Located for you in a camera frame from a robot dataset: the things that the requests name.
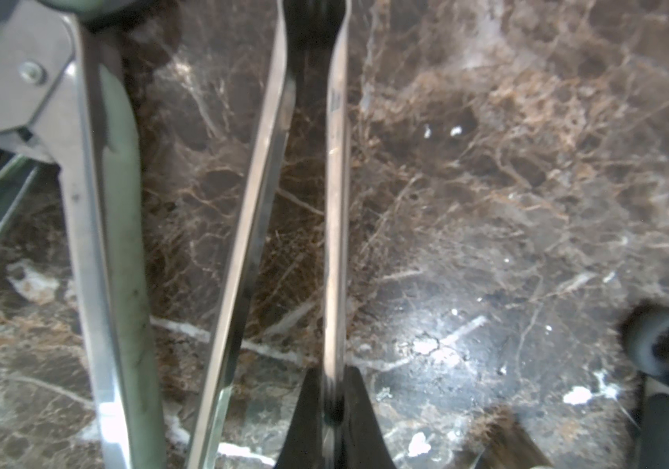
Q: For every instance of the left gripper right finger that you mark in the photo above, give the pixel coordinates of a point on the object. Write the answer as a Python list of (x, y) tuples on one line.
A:
[(363, 444)]

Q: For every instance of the black tipped tongs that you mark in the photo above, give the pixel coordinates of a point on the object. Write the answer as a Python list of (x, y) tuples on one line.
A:
[(646, 344)]

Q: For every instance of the green tipped tongs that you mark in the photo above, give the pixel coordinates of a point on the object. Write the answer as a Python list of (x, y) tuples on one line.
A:
[(63, 103)]

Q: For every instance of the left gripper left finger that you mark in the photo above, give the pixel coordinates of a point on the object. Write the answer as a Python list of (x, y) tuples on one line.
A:
[(302, 446)]

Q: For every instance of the thin steel tongs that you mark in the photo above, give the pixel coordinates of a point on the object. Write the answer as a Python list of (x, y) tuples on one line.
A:
[(300, 26)]

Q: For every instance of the dark grey utensil rack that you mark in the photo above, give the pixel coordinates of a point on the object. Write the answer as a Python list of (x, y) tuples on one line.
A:
[(100, 13)]

